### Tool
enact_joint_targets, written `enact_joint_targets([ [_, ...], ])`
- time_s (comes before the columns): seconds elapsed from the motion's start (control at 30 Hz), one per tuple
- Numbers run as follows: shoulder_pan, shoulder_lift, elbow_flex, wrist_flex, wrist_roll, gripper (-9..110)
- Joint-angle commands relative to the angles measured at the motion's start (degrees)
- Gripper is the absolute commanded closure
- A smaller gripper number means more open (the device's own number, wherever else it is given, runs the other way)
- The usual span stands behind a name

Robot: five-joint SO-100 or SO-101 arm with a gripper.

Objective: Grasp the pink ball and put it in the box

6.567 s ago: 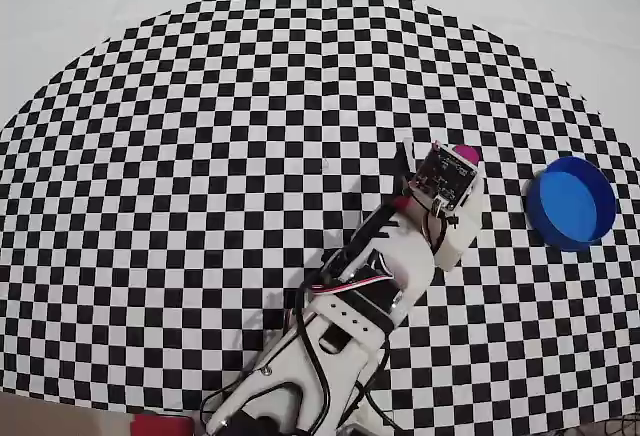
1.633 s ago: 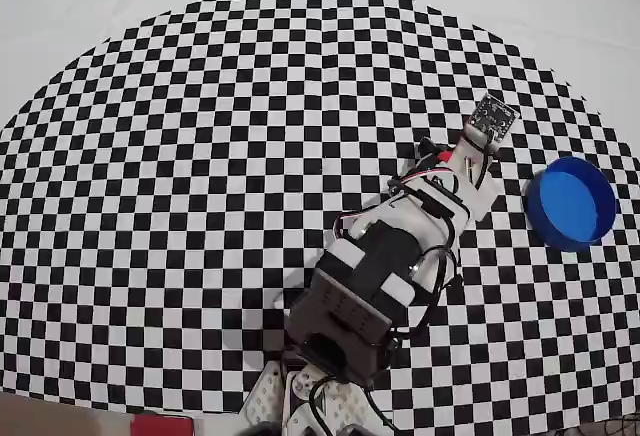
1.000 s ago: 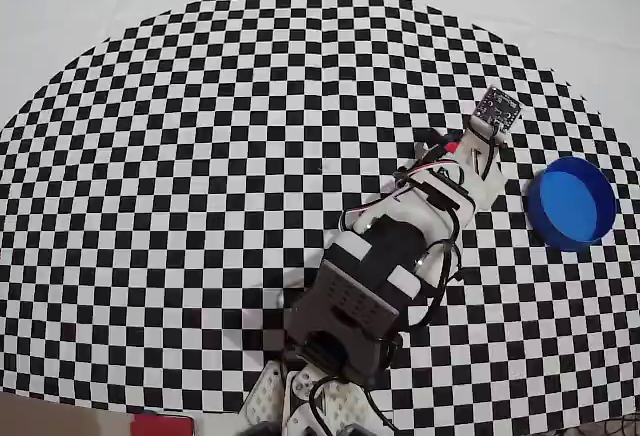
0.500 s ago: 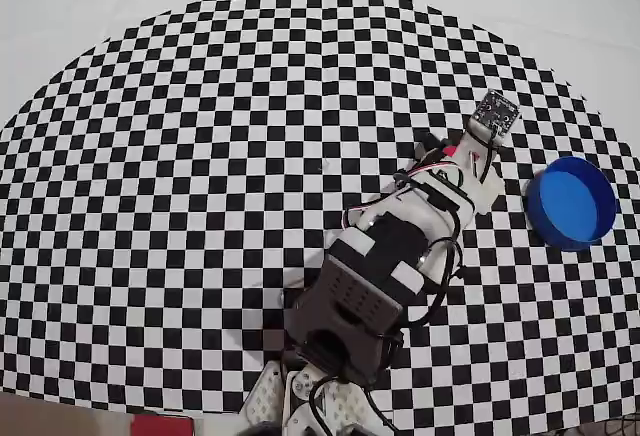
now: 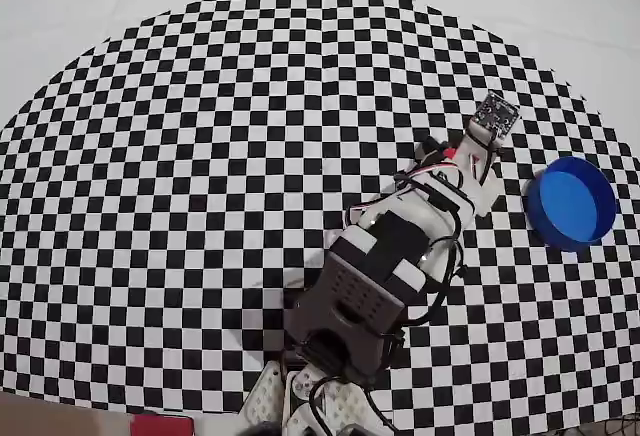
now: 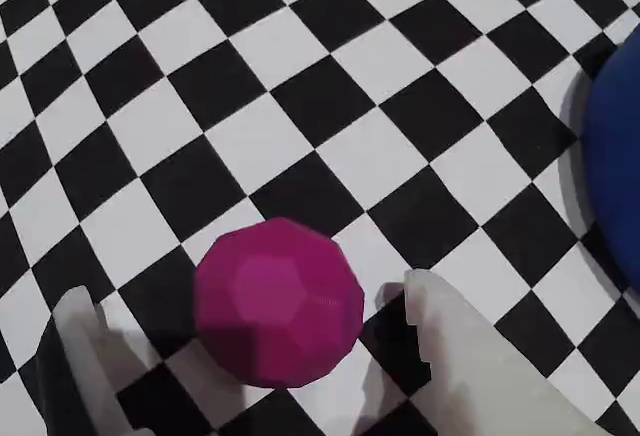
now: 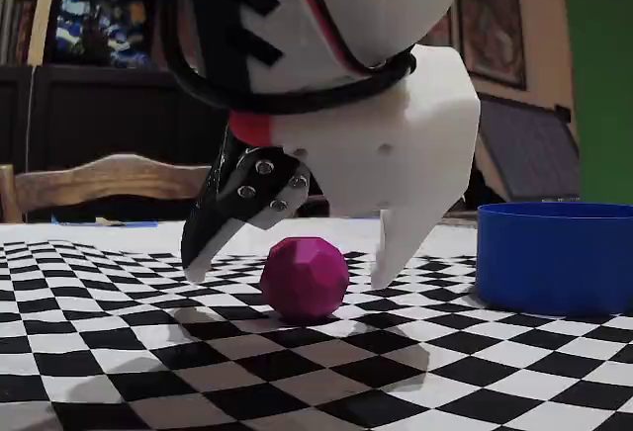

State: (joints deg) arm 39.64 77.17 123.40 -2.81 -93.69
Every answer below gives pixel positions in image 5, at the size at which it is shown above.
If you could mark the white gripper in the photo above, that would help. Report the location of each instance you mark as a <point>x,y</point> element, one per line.
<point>487,191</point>

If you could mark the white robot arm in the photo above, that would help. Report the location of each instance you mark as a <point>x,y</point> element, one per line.
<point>350,296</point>

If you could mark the blue round box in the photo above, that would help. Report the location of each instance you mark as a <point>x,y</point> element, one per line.
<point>570,196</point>

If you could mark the red flat box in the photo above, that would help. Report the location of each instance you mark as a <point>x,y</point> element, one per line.
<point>162,426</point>

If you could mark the small red knob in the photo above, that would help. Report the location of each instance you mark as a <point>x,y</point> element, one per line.
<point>452,153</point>

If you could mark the black white checkerboard mat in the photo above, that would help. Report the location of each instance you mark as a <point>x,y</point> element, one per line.
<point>150,156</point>

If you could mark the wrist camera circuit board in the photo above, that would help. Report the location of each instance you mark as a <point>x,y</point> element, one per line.
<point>495,113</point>

